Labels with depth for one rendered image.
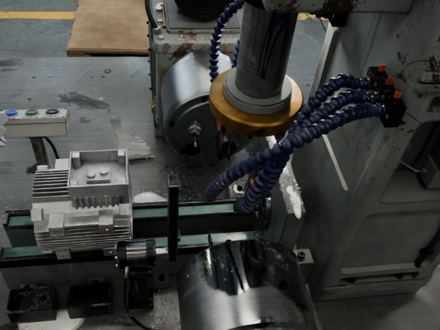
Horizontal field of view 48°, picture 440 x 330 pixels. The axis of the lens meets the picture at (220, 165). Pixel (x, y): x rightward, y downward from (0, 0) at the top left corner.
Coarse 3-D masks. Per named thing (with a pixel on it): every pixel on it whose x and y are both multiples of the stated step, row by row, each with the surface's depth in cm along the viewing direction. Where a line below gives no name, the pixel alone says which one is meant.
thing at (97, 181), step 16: (80, 160) 105; (96, 160) 107; (112, 160) 108; (80, 176) 104; (96, 176) 103; (112, 176) 105; (80, 192) 100; (96, 192) 100; (112, 192) 101; (128, 192) 102
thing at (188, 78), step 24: (168, 72) 132; (192, 72) 125; (168, 96) 126; (192, 96) 119; (168, 120) 124; (192, 120) 124; (216, 120) 125; (192, 144) 130; (216, 144) 132; (240, 144) 133
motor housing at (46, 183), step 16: (48, 176) 105; (64, 176) 105; (128, 176) 108; (32, 192) 101; (48, 192) 102; (64, 192) 102; (32, 208) 102; (48, 208) 102; (64, 208) 103; (80, 208) 103; (96, 208) 104; (112, 208) 104; (64, 224) 102; (80, 224) 102; (96, 224) 102; (128, 224) 104; (48, 240) 103; (64, 240) 104; (80, 240) 105; (96, 240) 105; (112, 240) 107; (128, 240) 107
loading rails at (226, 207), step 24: (24, 216) 120; (144, 216) 122; (192, 216) 124; (216, 216) 126; (240, 216) 127; (24, 240) 122; (144, 240) 118; (192, 240) 119; (216, 240) 119; (0, 264) 111; (24, 264) 112; (48, 264) 113; (72, 264) 115; (96, 264) 116; (168, 264) 121
